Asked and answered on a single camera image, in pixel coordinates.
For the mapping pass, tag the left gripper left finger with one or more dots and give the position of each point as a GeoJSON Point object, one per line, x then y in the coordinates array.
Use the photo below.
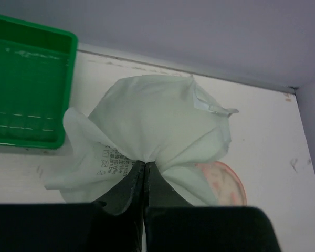
{"type": "Point", "coordinates": [113, 222]}

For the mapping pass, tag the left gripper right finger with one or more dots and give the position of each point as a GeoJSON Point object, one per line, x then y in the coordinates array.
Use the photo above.
{"type": "Point", "coordinates": [173, 224]}

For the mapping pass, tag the white and black bra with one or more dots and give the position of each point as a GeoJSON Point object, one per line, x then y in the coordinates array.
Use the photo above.
{"type": "Point", "coordinates": [168, 120]}

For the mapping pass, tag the floral fabric laundry bag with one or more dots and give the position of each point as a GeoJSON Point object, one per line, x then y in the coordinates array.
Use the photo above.
{"type": "Point", "coordinates": [224, 182]}

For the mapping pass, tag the green plastic tray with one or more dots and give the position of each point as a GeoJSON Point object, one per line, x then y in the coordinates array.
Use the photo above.
{"type": "Point", "coordinates": [36, 70]}

